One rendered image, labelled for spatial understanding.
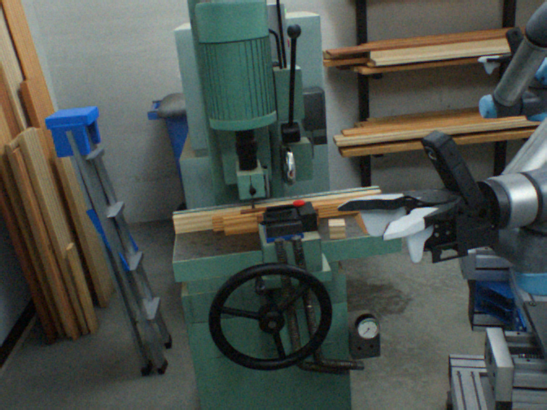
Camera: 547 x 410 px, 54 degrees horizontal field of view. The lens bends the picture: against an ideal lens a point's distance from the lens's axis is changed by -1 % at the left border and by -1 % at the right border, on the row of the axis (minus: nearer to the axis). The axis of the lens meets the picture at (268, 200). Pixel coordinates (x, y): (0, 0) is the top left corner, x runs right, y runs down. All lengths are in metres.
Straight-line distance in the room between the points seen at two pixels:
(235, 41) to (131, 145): 2.63
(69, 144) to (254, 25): 1.03
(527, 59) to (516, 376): 0.83
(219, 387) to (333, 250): 0.52
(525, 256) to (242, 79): 0.77
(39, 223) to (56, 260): 0.22
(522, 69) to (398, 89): 2.30
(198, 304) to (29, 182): 1.35
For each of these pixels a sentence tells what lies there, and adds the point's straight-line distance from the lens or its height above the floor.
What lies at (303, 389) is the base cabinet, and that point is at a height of 0.44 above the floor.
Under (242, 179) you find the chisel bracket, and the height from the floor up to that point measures 1.06.
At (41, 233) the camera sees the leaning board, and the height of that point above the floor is 0.59.
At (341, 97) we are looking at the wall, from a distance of 3.81.
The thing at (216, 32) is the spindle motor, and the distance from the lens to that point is 1.32.
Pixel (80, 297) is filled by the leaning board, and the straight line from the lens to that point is 2.78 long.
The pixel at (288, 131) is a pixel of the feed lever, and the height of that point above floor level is 1.13.
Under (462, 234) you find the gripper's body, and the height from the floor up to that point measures 1.20.
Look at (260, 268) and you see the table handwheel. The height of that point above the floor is 0.95.
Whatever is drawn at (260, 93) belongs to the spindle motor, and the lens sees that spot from 1.35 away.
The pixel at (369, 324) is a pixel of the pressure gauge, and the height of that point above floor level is 0.67.
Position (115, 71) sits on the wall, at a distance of 3.79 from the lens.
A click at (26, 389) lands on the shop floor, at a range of 2.69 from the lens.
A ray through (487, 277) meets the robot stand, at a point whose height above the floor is 0.69.
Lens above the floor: 1.52
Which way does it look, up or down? 21 degrees down
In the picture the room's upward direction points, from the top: 6 degrees counter-clockwise
